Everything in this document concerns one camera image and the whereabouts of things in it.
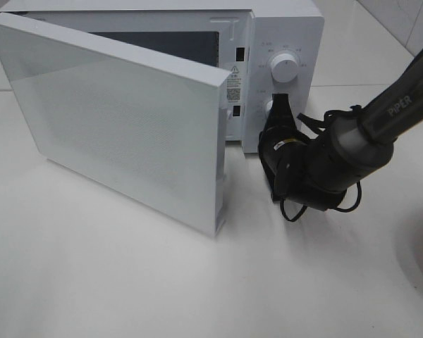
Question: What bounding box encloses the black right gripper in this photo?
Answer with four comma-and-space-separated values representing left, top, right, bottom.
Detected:
257, 94, 312, 201

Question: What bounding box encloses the white microwave door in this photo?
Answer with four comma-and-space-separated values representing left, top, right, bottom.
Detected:
0, 13, 229, 236

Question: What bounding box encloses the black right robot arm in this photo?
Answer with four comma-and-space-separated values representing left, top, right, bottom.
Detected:
258, 49, 423, 209

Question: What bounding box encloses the white lower timer knob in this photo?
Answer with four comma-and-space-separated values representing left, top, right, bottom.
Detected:
264, 99, 273, 120

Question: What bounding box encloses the white warning label sticker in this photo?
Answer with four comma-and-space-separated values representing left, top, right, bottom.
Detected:
225, 61, 247, 104

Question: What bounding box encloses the white upper power knob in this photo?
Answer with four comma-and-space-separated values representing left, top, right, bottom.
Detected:
269, 50, 300, 83

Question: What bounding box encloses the white microwave oven body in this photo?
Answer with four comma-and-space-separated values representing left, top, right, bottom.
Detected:
0, 1, 324, 153

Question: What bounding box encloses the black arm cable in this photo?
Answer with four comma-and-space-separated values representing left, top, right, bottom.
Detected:
278, 104, 364, 223

